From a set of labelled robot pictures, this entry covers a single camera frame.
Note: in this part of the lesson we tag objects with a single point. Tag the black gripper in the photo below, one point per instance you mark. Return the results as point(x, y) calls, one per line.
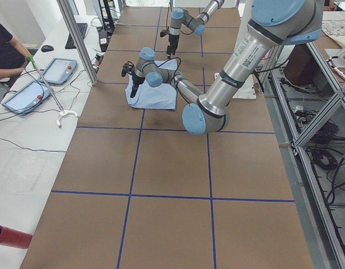
point(172, 40)
point(137, 79)

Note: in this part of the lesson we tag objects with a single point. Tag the light blue t-shirt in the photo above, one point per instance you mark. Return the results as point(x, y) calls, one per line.
point(147, 97)

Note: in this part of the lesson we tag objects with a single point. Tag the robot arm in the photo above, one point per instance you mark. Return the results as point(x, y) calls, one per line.
point(272, 23)
point(196, 25)

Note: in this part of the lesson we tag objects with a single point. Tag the black power adapter box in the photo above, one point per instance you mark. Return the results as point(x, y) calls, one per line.
point(103, 40)

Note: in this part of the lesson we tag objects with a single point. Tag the upper teach pendant tablet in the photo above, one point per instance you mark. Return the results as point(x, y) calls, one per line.
point(59, 70)

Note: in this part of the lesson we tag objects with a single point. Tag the teach pendant tablet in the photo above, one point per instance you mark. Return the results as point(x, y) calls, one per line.
point(27, 99)
point(59, 70)

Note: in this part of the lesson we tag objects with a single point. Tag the black computer mouse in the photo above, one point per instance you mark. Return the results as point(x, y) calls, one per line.
point(47, 48)

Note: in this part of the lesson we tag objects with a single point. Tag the lower teach pendant tablet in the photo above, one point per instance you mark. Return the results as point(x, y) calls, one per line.
point(27, 99)

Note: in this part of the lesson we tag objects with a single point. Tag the seated person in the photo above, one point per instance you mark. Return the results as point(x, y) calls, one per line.
point(13, 55)

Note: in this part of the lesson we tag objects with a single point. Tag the red cylinder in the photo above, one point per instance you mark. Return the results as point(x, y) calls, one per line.
point(14, 238)

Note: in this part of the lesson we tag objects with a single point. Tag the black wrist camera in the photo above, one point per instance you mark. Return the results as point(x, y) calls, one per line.
point(127, 68)
point(164, 33)

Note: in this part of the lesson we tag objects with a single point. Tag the grabber stick with green handle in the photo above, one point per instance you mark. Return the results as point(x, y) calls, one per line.
point(63, 112)

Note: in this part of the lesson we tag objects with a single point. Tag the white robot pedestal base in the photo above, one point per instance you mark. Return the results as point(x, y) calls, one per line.
point(245, 84)

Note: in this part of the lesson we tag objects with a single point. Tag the aluminium frame post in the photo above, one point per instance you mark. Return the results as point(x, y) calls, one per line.
point(72, 27)

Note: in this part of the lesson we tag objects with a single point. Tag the aluminium frame rack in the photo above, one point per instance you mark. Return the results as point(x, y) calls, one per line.
point(306, 100)

